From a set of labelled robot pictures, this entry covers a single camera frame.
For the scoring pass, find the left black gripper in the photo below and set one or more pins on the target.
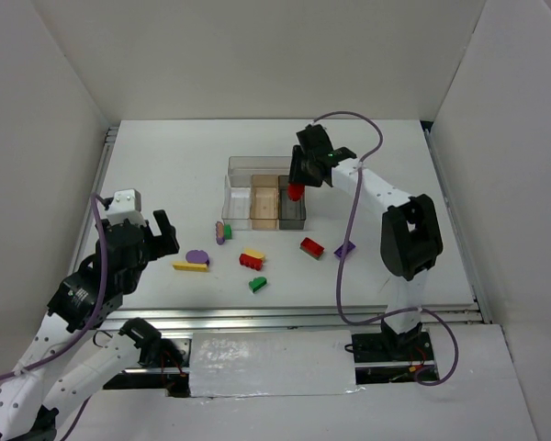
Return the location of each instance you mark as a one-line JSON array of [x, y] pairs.
[[151, 240]]

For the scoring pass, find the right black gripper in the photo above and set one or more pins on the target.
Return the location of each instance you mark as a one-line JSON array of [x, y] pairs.
[[298, 170]]

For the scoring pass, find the red rounded lego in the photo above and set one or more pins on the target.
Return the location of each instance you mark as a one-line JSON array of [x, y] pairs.
[[295, 191]]

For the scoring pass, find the red green lego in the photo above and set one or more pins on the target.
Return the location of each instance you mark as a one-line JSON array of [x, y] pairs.
[[312, 248]]

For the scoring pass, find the yellow lego brick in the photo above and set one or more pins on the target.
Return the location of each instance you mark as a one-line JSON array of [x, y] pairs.
[[254, 253]]

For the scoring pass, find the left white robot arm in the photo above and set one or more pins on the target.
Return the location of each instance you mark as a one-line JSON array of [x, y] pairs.
[[39, 394]]

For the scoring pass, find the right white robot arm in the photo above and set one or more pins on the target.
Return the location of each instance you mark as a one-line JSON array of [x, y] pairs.
[[410, 237]]

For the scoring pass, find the long yellow lego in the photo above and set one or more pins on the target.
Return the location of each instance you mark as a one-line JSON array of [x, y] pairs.
[[193, 267]]

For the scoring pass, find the purple rounded lego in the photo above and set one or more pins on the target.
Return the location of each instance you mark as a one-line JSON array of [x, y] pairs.
[[198, 257]]

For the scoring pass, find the tan translucent container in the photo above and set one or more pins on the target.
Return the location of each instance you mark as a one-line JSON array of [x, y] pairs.
[[264, 203]]

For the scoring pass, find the long clear container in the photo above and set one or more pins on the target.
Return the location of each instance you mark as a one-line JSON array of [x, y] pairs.
[[242, 168]]

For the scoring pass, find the purple tan flower lego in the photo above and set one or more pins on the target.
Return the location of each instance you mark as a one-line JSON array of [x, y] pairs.
[[219, 233]]

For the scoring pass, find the small clear container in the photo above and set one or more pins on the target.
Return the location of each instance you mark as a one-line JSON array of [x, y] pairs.
[[236, 209]]

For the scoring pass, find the small green lego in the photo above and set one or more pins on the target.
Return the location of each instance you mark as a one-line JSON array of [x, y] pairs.
[[227, 232]]

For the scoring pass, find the purple rectangular lego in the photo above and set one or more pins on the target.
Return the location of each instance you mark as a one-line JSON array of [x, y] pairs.
[[344, 249]]

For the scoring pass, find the green rounded lego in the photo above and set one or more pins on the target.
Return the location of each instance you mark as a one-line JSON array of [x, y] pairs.
[[257, 284]]

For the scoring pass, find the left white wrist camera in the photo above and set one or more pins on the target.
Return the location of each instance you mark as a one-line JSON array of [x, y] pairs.
[[125, 205]]

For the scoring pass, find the aluminium front rail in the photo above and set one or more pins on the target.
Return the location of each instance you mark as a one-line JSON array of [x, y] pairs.
[[268, 319]]

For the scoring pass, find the aluminium rail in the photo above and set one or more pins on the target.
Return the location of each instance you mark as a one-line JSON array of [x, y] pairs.
[[268, 319], [87, 224]]

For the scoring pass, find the left aluminium rail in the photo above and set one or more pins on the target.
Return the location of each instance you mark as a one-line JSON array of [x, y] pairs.
[[87, 224]]

